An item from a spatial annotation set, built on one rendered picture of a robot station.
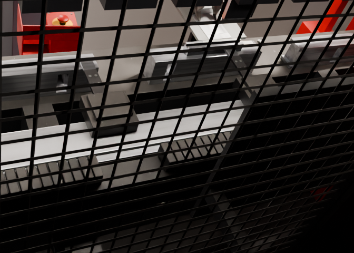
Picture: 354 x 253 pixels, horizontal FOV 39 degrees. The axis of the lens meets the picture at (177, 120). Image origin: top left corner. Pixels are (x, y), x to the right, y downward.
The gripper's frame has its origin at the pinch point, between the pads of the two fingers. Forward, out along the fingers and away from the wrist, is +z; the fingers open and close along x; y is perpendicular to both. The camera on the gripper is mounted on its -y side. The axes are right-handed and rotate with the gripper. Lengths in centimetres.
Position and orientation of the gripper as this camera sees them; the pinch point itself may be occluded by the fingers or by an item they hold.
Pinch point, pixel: (206, 16)
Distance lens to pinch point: 168.0
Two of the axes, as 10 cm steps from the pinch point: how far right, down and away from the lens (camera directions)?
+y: 4.5, 1.3, -8.8
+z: 0.6, 9.8, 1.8
